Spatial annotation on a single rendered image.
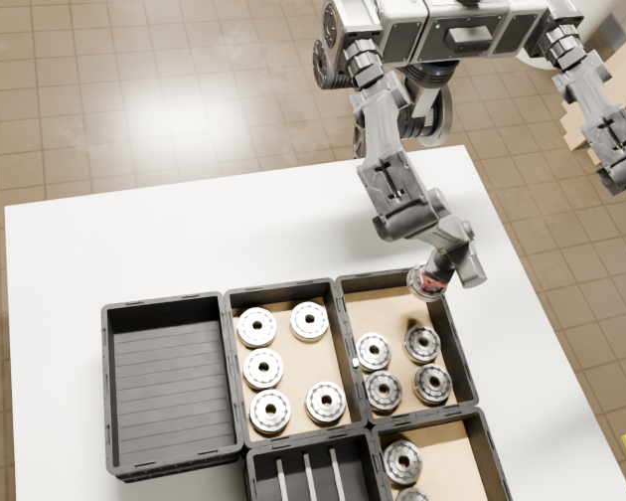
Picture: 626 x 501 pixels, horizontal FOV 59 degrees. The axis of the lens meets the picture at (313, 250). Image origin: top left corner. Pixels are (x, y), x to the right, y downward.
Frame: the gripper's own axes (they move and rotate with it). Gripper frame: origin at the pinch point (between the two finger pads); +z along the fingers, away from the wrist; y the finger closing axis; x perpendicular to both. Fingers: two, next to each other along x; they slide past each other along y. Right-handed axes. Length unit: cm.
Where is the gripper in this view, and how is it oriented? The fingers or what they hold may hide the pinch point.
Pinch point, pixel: (430, 276)
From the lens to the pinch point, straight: 143.7
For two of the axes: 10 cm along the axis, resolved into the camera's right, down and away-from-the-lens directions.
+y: 4.7, -7.3, 4.9
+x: -8.6, -5.0, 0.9
